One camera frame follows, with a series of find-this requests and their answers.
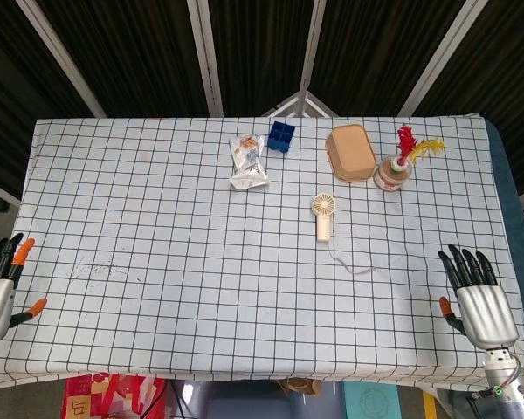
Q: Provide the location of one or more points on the white partition frame bar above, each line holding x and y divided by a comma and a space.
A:
311, 52
441, 57
61, 57
206, 57

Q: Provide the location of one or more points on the blue checked white tablecloth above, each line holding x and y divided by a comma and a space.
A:
157, 262

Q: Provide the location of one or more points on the red yellow feather shuttlecock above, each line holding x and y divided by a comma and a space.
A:
408, 144

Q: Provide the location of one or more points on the brown cardboard piece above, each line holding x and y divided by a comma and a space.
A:
299, 387

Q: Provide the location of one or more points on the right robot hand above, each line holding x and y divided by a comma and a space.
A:
484, 310

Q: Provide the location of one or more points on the blue ice cube tray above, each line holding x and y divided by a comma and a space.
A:
282, 136

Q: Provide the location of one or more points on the blue grey chair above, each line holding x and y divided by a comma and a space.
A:
244, 403

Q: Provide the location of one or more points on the red patterned bag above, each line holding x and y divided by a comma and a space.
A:
109, 397

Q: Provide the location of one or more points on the white handheld fan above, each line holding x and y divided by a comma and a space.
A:
323, 218

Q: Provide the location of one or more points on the white triangular frame foot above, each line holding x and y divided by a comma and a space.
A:
303, 101

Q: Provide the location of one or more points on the brown paper food box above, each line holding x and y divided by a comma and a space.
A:
349, 153

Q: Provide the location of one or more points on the clear jar with brown contents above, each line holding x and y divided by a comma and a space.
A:
390, 176

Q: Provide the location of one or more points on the teal box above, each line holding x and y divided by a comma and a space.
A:
371, 401

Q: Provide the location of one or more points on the crumpled silver snack bag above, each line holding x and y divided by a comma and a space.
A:
249, 163

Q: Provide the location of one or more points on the blue table side panel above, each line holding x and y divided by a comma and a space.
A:
517, 227

